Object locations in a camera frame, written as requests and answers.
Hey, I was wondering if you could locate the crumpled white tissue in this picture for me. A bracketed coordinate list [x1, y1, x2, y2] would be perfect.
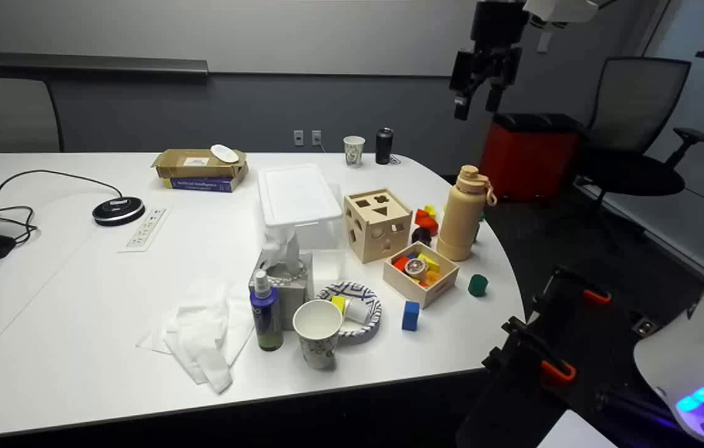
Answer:
[138, 283, 255, 395]

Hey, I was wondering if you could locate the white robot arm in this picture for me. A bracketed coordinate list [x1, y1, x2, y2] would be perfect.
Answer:
[450, 0, 612, 120]

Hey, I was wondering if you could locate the black office chair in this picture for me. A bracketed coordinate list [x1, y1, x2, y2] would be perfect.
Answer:
[573, 58, 704, 250]

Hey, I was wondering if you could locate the yellow block on plate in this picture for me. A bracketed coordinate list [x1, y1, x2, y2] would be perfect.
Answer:
[331, 297, 348, 314]

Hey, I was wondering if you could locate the red storage box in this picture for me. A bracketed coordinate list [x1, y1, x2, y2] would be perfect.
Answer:
[480, 114, 581, 201]

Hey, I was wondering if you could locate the beige water bottle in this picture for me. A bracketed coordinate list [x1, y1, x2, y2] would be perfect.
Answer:
[439, 164, 497, 261]

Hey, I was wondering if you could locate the grey tissue box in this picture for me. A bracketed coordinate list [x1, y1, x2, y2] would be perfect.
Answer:
[256, 230, 313, 331]

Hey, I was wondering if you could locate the red rounded block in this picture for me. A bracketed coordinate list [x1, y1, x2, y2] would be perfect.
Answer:
[417, 204, 439, 236]

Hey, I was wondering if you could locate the clear plastic storage bin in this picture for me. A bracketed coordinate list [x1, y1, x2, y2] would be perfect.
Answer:
[260, 164, 342, 250]

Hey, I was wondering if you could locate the green cylinder block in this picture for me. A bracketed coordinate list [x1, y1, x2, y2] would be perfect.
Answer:
[469, 273, 490, 298]

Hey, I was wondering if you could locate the blue patterned paper plate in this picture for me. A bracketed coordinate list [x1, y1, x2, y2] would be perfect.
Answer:
[318, 282, 384, 343]

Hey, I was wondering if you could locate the blue cube block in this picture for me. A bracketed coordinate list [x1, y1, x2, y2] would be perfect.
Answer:
[400, 301, 421, 331]

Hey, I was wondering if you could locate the black round speaker puck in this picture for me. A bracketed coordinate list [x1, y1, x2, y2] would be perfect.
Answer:
[92, 197, 145, 227]

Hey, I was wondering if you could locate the black orange clamp stand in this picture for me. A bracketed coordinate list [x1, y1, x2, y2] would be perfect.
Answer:
[479, 266, 612, 448]

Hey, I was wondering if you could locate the wooden tray of blocks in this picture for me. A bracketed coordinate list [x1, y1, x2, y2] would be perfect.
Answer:
[384, 242, 459, 309]

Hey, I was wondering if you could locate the black travel mug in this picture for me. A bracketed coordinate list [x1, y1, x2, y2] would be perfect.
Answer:
[375, 128, 394, 164]

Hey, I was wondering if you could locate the wooden shape sorting box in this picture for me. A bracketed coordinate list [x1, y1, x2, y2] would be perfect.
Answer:
[343, 190, 414, 265]

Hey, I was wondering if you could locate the black cable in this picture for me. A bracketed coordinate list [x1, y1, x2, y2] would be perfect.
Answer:
[0, 166, 124, 246]

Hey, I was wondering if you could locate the patterned paper cup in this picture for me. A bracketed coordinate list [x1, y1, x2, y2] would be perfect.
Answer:
[343, 134, 367, 166]

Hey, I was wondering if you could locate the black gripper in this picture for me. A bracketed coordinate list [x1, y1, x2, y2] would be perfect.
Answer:
[450, 3, 527, 120]

